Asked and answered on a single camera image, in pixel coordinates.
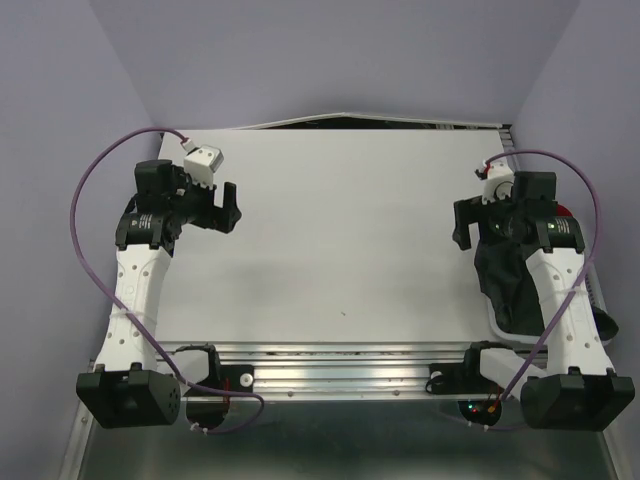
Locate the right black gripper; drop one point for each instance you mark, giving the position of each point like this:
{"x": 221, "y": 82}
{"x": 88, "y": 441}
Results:
{"x": 468, "y": 211}

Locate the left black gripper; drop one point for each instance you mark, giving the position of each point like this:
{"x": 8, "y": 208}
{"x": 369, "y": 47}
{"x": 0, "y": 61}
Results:
{"x": 222, "y": 219}

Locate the dark grey dotted skirt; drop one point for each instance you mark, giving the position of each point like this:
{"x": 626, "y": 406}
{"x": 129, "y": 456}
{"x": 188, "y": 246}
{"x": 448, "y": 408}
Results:
{"x": 505, "y": 281}

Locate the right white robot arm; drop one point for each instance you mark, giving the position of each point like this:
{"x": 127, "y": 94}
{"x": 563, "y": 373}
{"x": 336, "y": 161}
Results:
{"x": 531, "y": 264}

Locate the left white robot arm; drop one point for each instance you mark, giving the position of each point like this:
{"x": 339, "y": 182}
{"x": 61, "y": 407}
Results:
{"x": 126, "y": 388}

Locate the red skirt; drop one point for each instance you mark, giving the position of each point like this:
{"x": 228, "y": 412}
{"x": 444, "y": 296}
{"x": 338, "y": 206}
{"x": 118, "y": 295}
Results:
{"x": 563, "y": 211}

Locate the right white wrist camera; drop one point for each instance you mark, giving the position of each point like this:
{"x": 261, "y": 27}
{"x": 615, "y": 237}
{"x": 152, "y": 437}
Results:
{"x": 497, "y": 178}

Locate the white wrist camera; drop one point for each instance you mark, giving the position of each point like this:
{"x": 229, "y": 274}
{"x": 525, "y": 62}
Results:
{"x": 497, "y": 178}
{"x": 202, "y": 163}

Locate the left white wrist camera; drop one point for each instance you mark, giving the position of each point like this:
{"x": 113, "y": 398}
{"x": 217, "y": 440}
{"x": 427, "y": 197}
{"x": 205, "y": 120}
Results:
{"x": 202, "y": 163}

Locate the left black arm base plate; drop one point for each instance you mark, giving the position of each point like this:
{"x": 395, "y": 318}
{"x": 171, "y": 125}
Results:
{"x": 201, "y": 364}

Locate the aluminium rail frame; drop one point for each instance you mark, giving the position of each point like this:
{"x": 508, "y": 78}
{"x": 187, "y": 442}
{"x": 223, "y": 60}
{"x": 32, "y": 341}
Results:
{"x": 319, "y": 372}

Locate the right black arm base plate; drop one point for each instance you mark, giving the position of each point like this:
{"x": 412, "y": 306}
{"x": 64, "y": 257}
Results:
{"x": 462, "y": 377}

